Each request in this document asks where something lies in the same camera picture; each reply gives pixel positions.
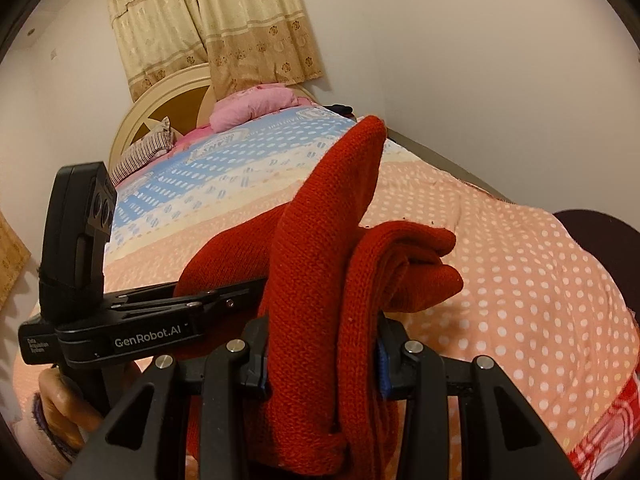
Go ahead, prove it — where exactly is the dark round object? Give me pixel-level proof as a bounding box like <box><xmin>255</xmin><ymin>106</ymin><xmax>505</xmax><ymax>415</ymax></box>
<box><xmin>552</xmin><ymin>210</ymin><xmax>640</xmax><ymax>321</ymax></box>

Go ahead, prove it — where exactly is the red knit sweater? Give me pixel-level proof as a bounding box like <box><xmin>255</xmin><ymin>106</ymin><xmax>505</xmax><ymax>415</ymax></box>
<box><xmin>172</xmin><ymin>115</ymin><xmax>463</xmax><ymax>476</ymax></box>

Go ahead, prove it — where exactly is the wooden bed frame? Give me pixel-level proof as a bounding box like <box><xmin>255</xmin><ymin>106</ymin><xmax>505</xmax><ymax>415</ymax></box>
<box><xmin>382</xmin><ymin>127</ymin><xmax>506</xmax><ymax>203</ymax></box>

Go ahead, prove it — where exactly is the red plaid cloth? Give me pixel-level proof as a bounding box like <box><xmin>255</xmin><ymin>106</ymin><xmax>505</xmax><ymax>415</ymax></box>
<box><xmin>567</xmin><ymin>370</ymin><xmax>640</xmax><ymax>478</ymax></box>

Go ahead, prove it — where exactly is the cream round headboard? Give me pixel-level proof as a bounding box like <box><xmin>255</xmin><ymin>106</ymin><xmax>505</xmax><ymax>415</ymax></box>
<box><xmin>107</xmin><ymin>64</ymin><xmax>316</xmax><ymax>176</ymax></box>

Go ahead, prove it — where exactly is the beige patterned curtain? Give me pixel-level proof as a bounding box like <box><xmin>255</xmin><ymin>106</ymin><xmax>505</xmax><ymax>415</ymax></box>
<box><xmin>0</xmin><ymin>212</ymin><xmax>32</xmax><ymax>308</ymax></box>
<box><xmin>192</xmin><ymin>0</ymin><xmax>327</xmax><ymax>101</ymax></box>
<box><xmin>104</xmin><ymin>0</ymin><xmax>208</xmax><ymax>103</ymax></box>

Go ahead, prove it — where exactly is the dotted pink and blue blanket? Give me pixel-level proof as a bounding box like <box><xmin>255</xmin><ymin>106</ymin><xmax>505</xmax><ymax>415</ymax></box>
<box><xmin>10</xmin><ymin>92</ymin><xmax>640</xmax><ymax>480</ymax></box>

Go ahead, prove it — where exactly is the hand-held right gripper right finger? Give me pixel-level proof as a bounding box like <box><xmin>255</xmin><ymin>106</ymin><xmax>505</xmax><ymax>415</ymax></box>
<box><xmin>375</xmin><ymin>312</ymin><xmax>577</xmax><ymax>480</ymax></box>

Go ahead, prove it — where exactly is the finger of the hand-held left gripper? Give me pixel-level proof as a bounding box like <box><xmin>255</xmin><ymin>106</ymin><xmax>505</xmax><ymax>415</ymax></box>
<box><xmin>104</xmin><ymin>279</ymin><xmax>268</xmax><ymax>322</ymax></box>

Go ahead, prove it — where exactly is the person's left hand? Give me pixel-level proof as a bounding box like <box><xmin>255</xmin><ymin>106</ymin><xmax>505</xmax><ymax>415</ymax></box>
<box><xmin>37</xmin><ymin>360</ymin><xmax>146</xmax><ymax>436</ymax></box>

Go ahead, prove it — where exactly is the pink bed sheet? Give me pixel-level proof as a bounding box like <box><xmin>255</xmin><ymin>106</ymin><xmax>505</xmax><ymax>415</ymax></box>
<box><xmin>172</xmin><ymin>125</ymin><xmax>221</xmax><ymax>148</ymax></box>

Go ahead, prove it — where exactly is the striped grey pillow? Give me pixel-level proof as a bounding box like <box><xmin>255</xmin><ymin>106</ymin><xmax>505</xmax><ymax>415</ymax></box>
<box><xmin>109</xmin><ymin>116</ymin><xmax>176</xmax><ymax>187</ymax></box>

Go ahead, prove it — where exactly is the pink pillow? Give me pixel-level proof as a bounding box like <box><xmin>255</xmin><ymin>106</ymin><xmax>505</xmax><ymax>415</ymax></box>
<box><xmin>209</xmin><ymin>85</ymin><xmax>301</xmax><ymax>131</ymax></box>

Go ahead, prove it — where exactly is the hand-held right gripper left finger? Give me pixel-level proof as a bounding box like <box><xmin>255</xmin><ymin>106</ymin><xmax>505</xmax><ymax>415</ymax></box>
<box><xmin>65</xmin><ymin>317</ymin><xmax>273</xmax><ymax>480</ymax></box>

